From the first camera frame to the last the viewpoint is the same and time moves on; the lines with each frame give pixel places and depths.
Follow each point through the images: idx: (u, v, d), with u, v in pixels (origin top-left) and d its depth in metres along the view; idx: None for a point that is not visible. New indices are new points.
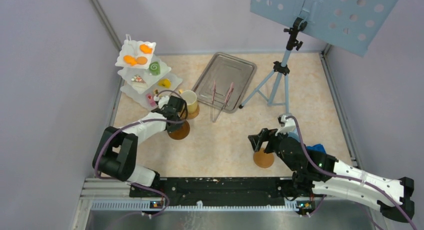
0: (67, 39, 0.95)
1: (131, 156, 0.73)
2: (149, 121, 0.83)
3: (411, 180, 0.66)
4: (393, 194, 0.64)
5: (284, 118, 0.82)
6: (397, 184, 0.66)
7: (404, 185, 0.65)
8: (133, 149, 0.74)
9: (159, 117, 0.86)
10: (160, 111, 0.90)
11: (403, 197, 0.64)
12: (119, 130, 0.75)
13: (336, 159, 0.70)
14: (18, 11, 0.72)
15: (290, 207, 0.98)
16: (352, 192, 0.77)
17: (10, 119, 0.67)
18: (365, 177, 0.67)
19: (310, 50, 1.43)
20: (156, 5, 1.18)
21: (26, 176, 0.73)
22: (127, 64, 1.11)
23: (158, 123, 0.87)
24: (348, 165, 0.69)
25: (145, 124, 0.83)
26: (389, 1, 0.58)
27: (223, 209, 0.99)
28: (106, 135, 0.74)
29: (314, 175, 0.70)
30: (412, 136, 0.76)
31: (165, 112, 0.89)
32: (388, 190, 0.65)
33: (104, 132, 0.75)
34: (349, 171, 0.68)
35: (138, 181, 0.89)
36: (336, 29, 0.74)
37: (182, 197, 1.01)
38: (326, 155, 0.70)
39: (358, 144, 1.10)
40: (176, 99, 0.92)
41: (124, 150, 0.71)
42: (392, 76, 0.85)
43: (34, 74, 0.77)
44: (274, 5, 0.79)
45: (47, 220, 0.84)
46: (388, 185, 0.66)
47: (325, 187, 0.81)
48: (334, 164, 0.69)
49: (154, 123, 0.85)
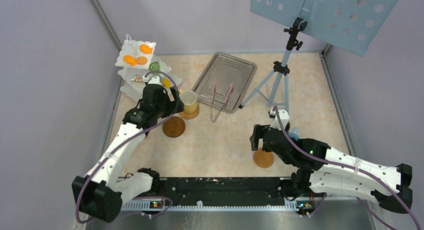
0: (68, 39, 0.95)
1: (111, 203, 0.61)
2: (118, 150, 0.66)
3: (409, 166, 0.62)
4: (389, 182, 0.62)
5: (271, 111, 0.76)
6: (393, 171, 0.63)
7: (401, 171, 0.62)
8: (112, 196, 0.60)
9: (130, 136, 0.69)
10: (135, 119, 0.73)
11: (400, 185, 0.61)
12: (88, 180, 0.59)
13: (329, 146, 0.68)
14: (19, 11, 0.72)
15: (290, 207, 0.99)
16: (347, 186, 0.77)
17: (10, 119, 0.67)
18: (359, 164, 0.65)
19: (310, 50, 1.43)
20: (155, 5, 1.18)
21: (25, 177, 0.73)
22: (127, 64, 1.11)
23: (133, 142, 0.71)
24: (340, 152, 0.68)
25: (116, 156, 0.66)
26: (388, 2, 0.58)
27: (223, 209, 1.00)
28: (76, 187, 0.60)
29: (306, 164, 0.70)
30: (412, 136, 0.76)
31: (139, 118, 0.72)
32: (384, 178, 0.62)
33: (73, 185, 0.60)
34: (341, 159, 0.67)
35: (135, 193, 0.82)
36: (335, 29, 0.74)
37: (182, 197, 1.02)
38: (316, 142, 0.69)
39: (358, 144, 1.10)
40: (152, 95, 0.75)
41: (100, 202, 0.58)
42: (392, 76, 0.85)
43: (35, 75, 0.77)
44: (274, 5, 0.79)
45: (47, 220, 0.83)
46: (384, 173, 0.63)
47: (322, 183, 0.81)
48: (327, 151, 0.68)
49: (126, 146, 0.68)
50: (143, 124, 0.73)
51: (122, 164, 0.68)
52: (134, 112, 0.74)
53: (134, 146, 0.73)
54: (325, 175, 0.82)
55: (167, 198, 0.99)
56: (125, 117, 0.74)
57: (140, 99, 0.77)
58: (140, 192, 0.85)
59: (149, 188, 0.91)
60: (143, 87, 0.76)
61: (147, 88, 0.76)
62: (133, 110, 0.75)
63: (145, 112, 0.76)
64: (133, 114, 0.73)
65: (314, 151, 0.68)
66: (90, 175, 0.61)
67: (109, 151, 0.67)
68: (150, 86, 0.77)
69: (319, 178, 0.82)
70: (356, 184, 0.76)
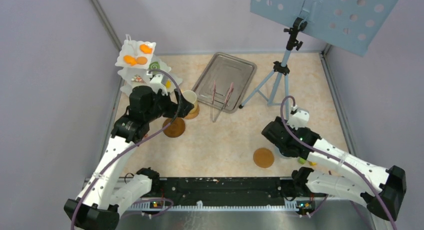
0: (67, 39, 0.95)
1: (106, 223, 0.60)
2: (108, 170, 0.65)
3: (401, 169, 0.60)
4: (372, 179, 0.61)
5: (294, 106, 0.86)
6: (382, 171, 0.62)
7: (390, 172, 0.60)
8: (106, 216, 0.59)
9: (120, 153, 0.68)
10: (124, 131, 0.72)
11: (384, 185, 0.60)
12: (79, 202, 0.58)
13: (320, 137, 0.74)
14: (18, 11, 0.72)
15: (290, 207, 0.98)
16: (340, 186, 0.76)
17: (10, 119, 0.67)
18: (345, 158, 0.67)
19: (310, 50, 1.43)
20: (155, 5, 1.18)
21: (25, 176, 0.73)
22: (127, 64, 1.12)
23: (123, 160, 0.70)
24: (330, 144, 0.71)
25: (106, 176, 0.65)
26: (388, 1, 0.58)
27: (223, 209, 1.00)
28: (69, 211, 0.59)
29: (295, 149, 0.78)
30: (413, 136, 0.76)
31: (128, 131, 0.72)
32: (368, 175, 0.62)
33: (65, 210, 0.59)
34: (329, 150, 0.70)
35: (135, 195, 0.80)
36: (336, 29, 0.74)
37: (182, 197, 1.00)
38: (308, 131, 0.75)
39: (357, 144, 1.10)
40: (139, 103, 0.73)
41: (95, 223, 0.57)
42: (392, 76, 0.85)
43: (35, 75, 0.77)
44: (274, 6, 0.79)
45: (47, 220, 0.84)
46: (370, 170, 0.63)
47: (317, 182, 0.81)
48: (316, 141, 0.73)
49: (115, 164, 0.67)
50: (133, 136, 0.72)
51: (113, 182, 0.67)
52: (123, 123, 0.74)
53: (125, 162, 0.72)
54: (323, 175, 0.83)
55: (167, 198, 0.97)
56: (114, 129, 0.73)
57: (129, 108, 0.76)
58: (138, 197, 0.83)
59: (149, 189, 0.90)
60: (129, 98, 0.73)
61: (133, 96, 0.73)
62: (121, 120, 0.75)
63: (135, 122, 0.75)
64: (122, 126, 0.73)
65: (304, 138, 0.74)
66: (81, 199, 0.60)
67: (98, 171, 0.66)
68: (137, 92, 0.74)
69: (316, 177, 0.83)
70: (349, 185, 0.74)
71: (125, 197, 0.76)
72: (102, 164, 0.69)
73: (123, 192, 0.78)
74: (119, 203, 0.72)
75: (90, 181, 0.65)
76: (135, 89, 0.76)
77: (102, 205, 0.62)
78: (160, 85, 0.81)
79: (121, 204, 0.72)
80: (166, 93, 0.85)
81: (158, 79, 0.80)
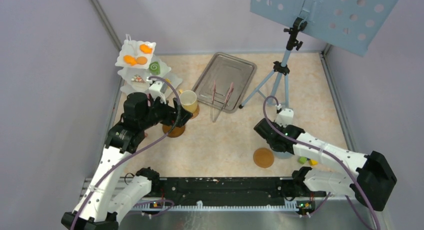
0: (67, 39, 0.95)
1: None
2: (102, 182, 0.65)
3: (381, 155, 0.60)
4: (350, 164, 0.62)
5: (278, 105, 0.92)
6: (360, 156, 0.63)
7: (368, 157, 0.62)
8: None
9: (115, 164, 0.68)
10: (119, 140, 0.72)
11: (362, 169, 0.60)
12: (76, 217, 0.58)
13: (304, 131, 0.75)
14: (18, 10, 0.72)
15: (290, 207, 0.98)
16: (333, 179, 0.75)
17: (10, 119, 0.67)
18: (324, 146, 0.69)
19: (310, 50, 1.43)
20: (155, 5, 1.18)
21: (25, 176, 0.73)
22: (127, 64, 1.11)
23: (117, 171, 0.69)
24: (312, 136, 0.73)
25: (101, 188, 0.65)
26: (388, 1, 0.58)
27: (223, 209, 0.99)
28: (66, 225, 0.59)
29: (281, 144, 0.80)
30: (413, 137, 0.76)
31: (122, 140, 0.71)
32: (346, 160, 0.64)
33: (63, 225, 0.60)
34: (312, 141, 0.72)
35: (133, 201, 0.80)
36: (336, 29, 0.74)
37: (182, 197, 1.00)
38: (294, 127, 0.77)
39: (357, 144, 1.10)
40: (133, 110, 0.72)
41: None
42: (392, 75, 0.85)
43: (35, 75, 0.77)
44: (274, 5, 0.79)
45: (47, 220, 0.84)
46: (349, 157, 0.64)
47: (313, 178, 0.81)
48: (301, 135, 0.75)
49: (110, 177, 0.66)
50: (128, 146, 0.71)
51: (109, 194, 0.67)
52: (117, 131, 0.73)
53: (121, 172, 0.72)
54: (319, 172, 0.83)
55: (169, 200, 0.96)
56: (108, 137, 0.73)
57: (123, 115, 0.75)
58: (137, 200, 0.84)
59: (148, 190, 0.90)
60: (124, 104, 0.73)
61: (128, 104, 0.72)
62: (116, 128, 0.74)
63: (129, 131, 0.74)
64: (116, 135, 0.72)
65: (289, 133, 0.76)
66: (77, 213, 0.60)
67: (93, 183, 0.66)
68: (132, 99, 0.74)
69: (313, 174, 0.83)
70: (341, 178, 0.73)
71: (124, 203, 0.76)
72: (98, 176, 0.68)
73: (122, 197, 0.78)
74: (118, 210, 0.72)
75: (85, 194, 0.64)
76: (129, 96, 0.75)
77: (100, 217, 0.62)
78: (158, 93, 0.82)
79: (120, 210, 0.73)
80: (164, 101, 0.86)
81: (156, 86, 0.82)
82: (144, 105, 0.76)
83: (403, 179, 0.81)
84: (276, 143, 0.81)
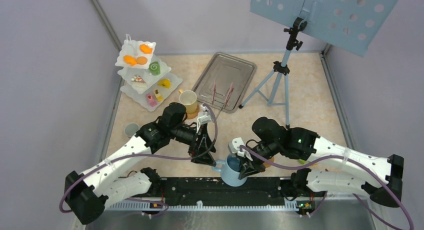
0: (67, 39, 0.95)
1: (92, 210, 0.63)
2: (118, 160, 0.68)
3: (401, 158, 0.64)
4: (378, 172, 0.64)
5: (239, 152, 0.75)
6: (384, 162, 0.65)
7: (392, 162, 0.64)
8: (92, 205, 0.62)
9: (135, 153, 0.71)
10: (147, 136, 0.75)
11: (390, 176, 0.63)
12: (79, 179, 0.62)
13: (318, 135, 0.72)
14: (18, 10, 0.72)
15: (291, 207, 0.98)
16: (340, 181, 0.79)
17: (9, 118, 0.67)
18: (348, 154, 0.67)
19: (310, 50, 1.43)
20: (156, 5, 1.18)
21: (24, 176, 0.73)
22: (127, 63, 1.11)
23: (132, 159, 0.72)
24: (330, 141, 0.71)
25: (114, 166, 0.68)
26: (388, 1, 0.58)
27: (223, 209, 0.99)
28: (70, 181, 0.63)
29: (294, 153, 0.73)
30: (413, 137, 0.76)
31: (150, 139, 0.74)
32: (373, 168, 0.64)
33: (66, 179, 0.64)
34: (330, 147, 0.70)
35: (126, 194, 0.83)
36: (336, 29, 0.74)
37: (182, 196, 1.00)
38: (306, 132, 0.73)
39: (358, 144, 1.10)
40: (169, 118, 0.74)
41: (82, 205, 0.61)
42: (392, 76, 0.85)
43: (34, 74, 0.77)
44: (274, 5, 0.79)
45: (46, 220, 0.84)
46: (374, 163, 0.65)
47: (317, 181, 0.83)
48: (315, 140, 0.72)
49: (126, 161, 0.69)
50: (153, 144, 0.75)
51: (116, 173, 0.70)
52: (149, 128, 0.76)
53: (135, 160, 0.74)
54: (321, 173, 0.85)
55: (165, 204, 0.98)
56: (139, 130, 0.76)
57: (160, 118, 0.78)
58: (130, 196, 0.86)
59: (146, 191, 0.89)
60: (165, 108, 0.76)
61: (168, 110, 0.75)
62: (149, 125, 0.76)
63: (159, 132, 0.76)
64: (147, 131, 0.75)
65: (303, 140, 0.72)
66: (84, 176, 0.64)
67: (110, 158, 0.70)
68: (173, 107, 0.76)
69: (315, 177, 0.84)
70: (348, 179, 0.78)
71: (118, 191, 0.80)
72: (116, 153, 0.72)
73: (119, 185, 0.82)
74: (109, 194, 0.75)
75: (98, 163, 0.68)
76: (172, 104, 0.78)
77: (97, 191, 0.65)
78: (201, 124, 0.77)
79: (110, 197, 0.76)
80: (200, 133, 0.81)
81: (202, 118, 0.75)
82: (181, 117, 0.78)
83: (403, 180, 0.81)
84: (288, 150, 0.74)
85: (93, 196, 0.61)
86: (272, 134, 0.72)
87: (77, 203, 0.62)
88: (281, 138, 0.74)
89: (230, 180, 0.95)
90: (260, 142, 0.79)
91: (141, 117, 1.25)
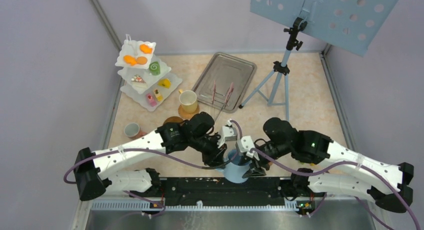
0: (67, 39, 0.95)
1: (92, 191, 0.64)
2: (131, 151, 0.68)
3: (411, 165, 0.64)
4: (391, 180, 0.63)
5: (248, 153, 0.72)
6: (395, 170, 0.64)
7: (403, 170, 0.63)
8: (94, 188, 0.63)
9: (150, 149, 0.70)
10: (167, 135, 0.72)
11: (401, 184, 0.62)
12: (90, 158, 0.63)
13: (331, 140, 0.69)
14: (18, 10, 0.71)
15: (290, 207, 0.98)
16: (344, 184, 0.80)
17: (9, 119, 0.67)
18: (362, 160, 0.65)
19: (310, 50, 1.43)
20: (156, 5, 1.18)
21: (24, 176, 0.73)
22: (127, 63, 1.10)
23: (145, 154, 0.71)
24: (343, 147, 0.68)
25: (125, 155, 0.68)
26: (388, 2, 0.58)
27: (223, 209, 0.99)
28: (81, 157, 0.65)
29: (306, 156, 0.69)
30: (414, 138, 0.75)
31: (169, 139, 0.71)
32: (386, 175, 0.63)
33: (78, 153, 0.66)
34: (344, 153, 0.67)
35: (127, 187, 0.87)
36: (335, 29, 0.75)
37: (182, 197, 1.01)
38: (318, 135, 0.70)
39: (358, 144, 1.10)
40: (196, 125, 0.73)
41: (84, 184, 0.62)
42: (392, 76, 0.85)
43: (34, 75, 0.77)
44: (274, 5, 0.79)
45: (46, 220, 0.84)
46: (386, 171, 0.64)
47: (319, 182, 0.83)
48: (328, 144, 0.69)
49: (138, 153, 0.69)
50: (169, 145, 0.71)
51: (125, 163, 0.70)
52: (171, 128, 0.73)
53: (148, 155, 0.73)
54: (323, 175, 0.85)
55: (163, 205, 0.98)
56: (160, 127, 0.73)
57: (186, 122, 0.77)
58: (130, 189, 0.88)
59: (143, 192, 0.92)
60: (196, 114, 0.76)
61: (198, 118, 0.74)
62: (172, 124, 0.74)
63: (179, 135, 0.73)
64: (168, 130, 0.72)
65: (316, 144, 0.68)
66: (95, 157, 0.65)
67: (124, 145, 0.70)
68: (203, 117, 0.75)
69: (317, 178, 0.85)
70: (353, 183, 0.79)
71: (121, 181, 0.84)
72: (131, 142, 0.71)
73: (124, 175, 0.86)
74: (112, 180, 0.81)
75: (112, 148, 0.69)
76: (201, 113, 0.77)
77: (101, 175, 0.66)
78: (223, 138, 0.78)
79: (113, 184, 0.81)
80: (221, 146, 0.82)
81: (225, 135, 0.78)
82: (207, 128, 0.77)
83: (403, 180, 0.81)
84: (300, 153, 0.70)
85: (96, 179, 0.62)
86: (284, 136, 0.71)
87: (81, 180, 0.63)
88: (294, 141, 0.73)
89: (233, 176, 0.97)
90: (268, 142, 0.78)
91: (141, 117, 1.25)
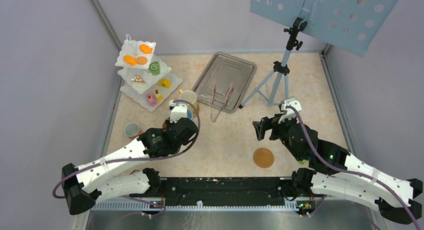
0: (67, 39, 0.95)
1: (81, 205, 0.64)
2: (113, 163, 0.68)
3: (420, 182, 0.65)
4: (402, 195, 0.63)
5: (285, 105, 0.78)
6: (406, 185, 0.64)
7: (414, 186, 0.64)
8: (81, 202, 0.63)
9: (133, 158, 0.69)
10: (149, 141, 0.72)
11: (411, 200, 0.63)
12: (71, 175, 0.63)
13: (349, 152, 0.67)
14: (18, 10, 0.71)
15: (290, 207, 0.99)
16: (350, 191, 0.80)
17: (9, 119, 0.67)
18: (377, 175, 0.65)
19: (310, 50, 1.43)
20: (156, 5, 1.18)
21: (24, 176, 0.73)
22: (127, 64, 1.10)
23: (129, 163, 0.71)
24: (359, 160, 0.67)
25: (107, 167, 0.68)
26: (388, 1, 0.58)
27: (223, 209, 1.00)
28: (63, 175, 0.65)
29: (323, 167, 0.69)
30: (414, 137, 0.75)
31: (151, 145, 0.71)
32: (398, 191, 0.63)
33: (63, 169, 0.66)
34: (360, 167, 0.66)
35: (124, 191, 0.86)
36: (336, 29, 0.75)
37: (182, 197, 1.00)
38: (337, 146, 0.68)
39: (358, 144, 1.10)
40: (180, 130, 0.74)
41: (71, 200, 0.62)
42: (392, 76, 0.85)
43: (34, 74, 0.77)
44: (274, 5, 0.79)
45: (46, 221, 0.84)
46: (398, 186, 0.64)
47: (323, 186, 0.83)
48: (346, 157, 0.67)
49: (121, 163, 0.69)
50: (152, 152, 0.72)
51: (110, 174, 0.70)
52: (153, 134, 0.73)
53: (131, 164, 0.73)
54: (328, 178, 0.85)
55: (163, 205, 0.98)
56: (142, 134, 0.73)
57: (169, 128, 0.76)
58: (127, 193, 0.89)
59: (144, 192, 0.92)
60: (180, 119, 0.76)
61: (181, 123, 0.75)
62: (154, 130, 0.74)
63: (164, 141, 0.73)
64: (151, 136, 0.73)
65: (335, 157, 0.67)
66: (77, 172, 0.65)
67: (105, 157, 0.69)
68: (185, 122, 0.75)
69: (322, 181, 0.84)
70: (360, 191, 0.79)
71: (113, 189, 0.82)
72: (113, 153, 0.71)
73: (115, 182, 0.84)
74: (103, 191, 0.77)
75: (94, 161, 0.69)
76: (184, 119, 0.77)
77: (87, 188, 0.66)
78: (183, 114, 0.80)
79: (105, 193, 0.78)
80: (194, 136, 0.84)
81: (186, 109, 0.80)
82: (191, 134, 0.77)
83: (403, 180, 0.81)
84: (319, 163, 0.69)
85: (82, 194, 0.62)
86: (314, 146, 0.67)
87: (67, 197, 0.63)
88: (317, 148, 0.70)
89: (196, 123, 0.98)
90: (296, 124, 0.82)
91: (141, 117, 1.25)
